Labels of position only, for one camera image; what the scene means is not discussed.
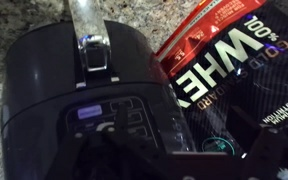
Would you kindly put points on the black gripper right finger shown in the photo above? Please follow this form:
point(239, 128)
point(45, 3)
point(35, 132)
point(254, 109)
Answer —
point(264, 145)

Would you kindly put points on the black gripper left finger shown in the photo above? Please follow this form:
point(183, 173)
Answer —
point(121, 135)

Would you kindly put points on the black air fryer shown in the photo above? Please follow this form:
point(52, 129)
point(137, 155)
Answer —
point(68, 80)

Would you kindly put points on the black red whey protein bag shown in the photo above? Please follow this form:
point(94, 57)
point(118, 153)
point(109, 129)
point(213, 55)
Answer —
point(226, 54)

